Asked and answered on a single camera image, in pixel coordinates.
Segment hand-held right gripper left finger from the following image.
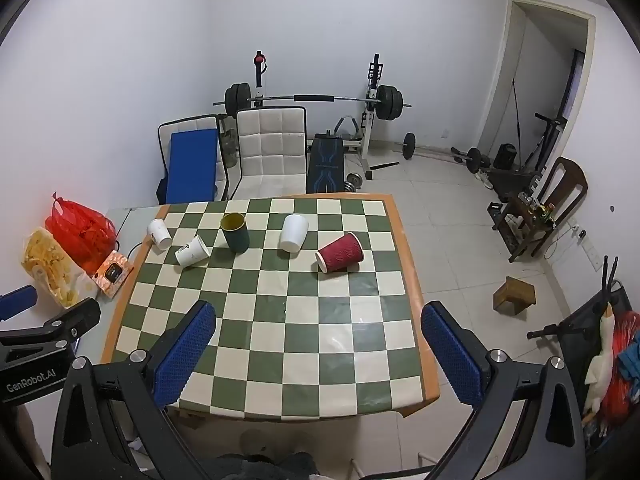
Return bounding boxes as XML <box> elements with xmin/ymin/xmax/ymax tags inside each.
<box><xmin>50</xmin><ymin>300</ymin><xmax>236</xmax><ymax>480</ymax></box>

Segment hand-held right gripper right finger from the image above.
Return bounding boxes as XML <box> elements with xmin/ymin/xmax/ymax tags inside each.
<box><xmin>420</xmin><ymin>301</ymin><xmax>588</xmax><ymax>480</ymax></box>

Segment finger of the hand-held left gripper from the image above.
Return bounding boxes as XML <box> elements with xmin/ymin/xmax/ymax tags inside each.
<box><xmin>0</xmin><ymin>285</ymin><xmax>39</xmax><ymax>322</ymax></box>
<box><xmin>0</xmin><ymin>297</ymin><xmax>102</xmax><ymax>360</ymax></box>

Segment red ribbed paper cup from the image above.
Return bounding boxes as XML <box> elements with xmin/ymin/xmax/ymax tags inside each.
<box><xmin>314</xmin><ymin>232</ymin><xmax>364</xmax><ymax>274</ymax></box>

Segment white cup with black print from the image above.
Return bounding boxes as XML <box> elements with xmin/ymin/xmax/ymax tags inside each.
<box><xmin>174</xmin><ymin>234</ymin><xmax>211</xmax><ymax>268</ymax></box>

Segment small white paper cup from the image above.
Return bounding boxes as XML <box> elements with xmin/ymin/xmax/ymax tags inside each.
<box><xmin>146</xmin><ymin>218</ymin><xmax>172</xmax><ymax>250</ymax></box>

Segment dark green cup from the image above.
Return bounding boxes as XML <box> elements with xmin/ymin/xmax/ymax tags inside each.
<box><xmin>220</xmin><ymin>212</ymin><xmax>250</xmax><ymax>254</ymax></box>

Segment tall white paper cup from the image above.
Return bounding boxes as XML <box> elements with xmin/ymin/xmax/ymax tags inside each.
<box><xmin>279</xmin><ymin>214</ymin><xmax>309</xmax><ymax>253</ymax></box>

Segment yellow snack bag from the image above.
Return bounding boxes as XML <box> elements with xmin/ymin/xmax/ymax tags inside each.
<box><xmin>20</xmin><ymin>227</ymin><xmax>98</xmax><ymax>309</ymax></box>

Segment orange wipes packet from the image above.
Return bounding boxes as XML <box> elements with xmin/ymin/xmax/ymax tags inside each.
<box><xmin>95</xmin><ymin>254</ymin><xmax>133</xmax><ymax>301</ymax></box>

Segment red plastic bag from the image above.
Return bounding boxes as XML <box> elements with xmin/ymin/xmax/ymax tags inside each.
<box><xmin>45</xmin><ymin>192</ymin><xmax>118</xmax><ymax>276</ymax></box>

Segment small wooden stool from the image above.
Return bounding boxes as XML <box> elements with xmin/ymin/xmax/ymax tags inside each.
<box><xmin>493</xmin><ymin>276</ymin><xmax>537</xmax><ymax>316</ymax></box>

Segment green checkered table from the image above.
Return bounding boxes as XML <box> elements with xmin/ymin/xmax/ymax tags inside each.
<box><xmin>100</xmin><ymin>192</ymin><xmax>441</xmax><ymax>418</ymax></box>

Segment white goose plush toy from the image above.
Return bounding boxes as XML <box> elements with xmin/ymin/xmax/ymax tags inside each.
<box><xmin>582</xmin><ymin>305</ymin><xmax>619</xmax><ymax>426</ymax></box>

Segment white power strip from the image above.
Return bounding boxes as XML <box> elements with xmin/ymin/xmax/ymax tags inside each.
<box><xmin>570</xmin><ymin>220</ymin><xmax>604</xmax><ymax>273</ymax></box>

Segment orange mesh bag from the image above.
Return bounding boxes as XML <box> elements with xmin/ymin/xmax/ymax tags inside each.
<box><xmin>600</xmin><ymin>310</ymin><xmax>640</xmax><ymax>426</ymax></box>

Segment black router antennas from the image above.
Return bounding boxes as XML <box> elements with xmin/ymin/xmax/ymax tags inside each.
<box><xmin>600</xmin><ymin>255</ymin><xmax>621</xmax><ymax>292</ymax></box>

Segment blue cloth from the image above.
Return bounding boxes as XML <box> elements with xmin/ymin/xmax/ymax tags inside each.
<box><xmin>619</xmin><ymin>337</ymin><xmax>640</xmax><ymax>392</ymax></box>

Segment blue cushion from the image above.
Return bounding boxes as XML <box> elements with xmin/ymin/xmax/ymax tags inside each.
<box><xmin>165</xmin><ymin>130</ymin><xmax>219</xmax><ymax>205</ymax></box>

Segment dark wooden chair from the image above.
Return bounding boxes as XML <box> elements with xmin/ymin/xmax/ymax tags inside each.
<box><xmin>492</xmin><ymin>156</ymin><xmax>588</xmax><ymax>263</ymax></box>

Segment black speaker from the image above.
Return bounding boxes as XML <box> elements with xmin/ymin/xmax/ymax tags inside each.
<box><xmin>492</xmin><ymin>143</ymin><xmax>517</xmax><ymax>170</ymax></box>

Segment clear water jug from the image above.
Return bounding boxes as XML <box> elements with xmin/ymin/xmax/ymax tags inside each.
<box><xmin>220</xmin><ymin>127</ymin><xmax>239</xmax><ymax>169</ymax></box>

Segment long floor barbell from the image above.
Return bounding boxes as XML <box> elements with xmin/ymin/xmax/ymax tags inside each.
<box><xmin>402</xmin><ymin>132</ymin><xmax>493</xmax><ymax>174</ymax></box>

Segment white quilted chair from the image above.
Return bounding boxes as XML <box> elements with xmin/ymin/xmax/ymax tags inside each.
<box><xmin>230</xmin><ymin>106</ymin><xmax>308</xmax><ymax>200</ymax></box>

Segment black bench pad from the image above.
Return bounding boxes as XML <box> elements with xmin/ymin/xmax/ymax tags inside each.
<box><xmin>306</xmin><ymin>132</ymin><xmax>346</xmax><ymax>195</ymax></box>

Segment black exercise machine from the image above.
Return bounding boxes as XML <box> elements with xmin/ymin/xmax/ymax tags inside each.
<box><xmin>520</xmin><ymin>112</ymin><xmax>569</xmax><ymax>176</ymax></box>

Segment white chair with black trim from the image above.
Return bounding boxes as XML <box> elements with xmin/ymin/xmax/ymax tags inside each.
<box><xmin>157</xmin><ymin>115</ymin><xmax>231</xmax><ymax>206</ymax></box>

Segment white barbell rack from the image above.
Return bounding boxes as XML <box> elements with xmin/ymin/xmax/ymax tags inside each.
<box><xmin>250</xmin><ymin>51</ymin><xmax>401</xmax><ymax>181</ymax></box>

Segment barbell with black plates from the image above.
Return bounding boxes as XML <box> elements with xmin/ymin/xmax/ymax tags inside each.
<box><xmin>224</xmin><ymin>82</ymin><xmax>412</xmax><ymax>122</ymax></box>

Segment white door frame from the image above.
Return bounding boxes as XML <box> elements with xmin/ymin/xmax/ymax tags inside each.
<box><xmin>477</xmin><ymin>0</ymin><xmax>598</xmax><ymax>161</ymax></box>

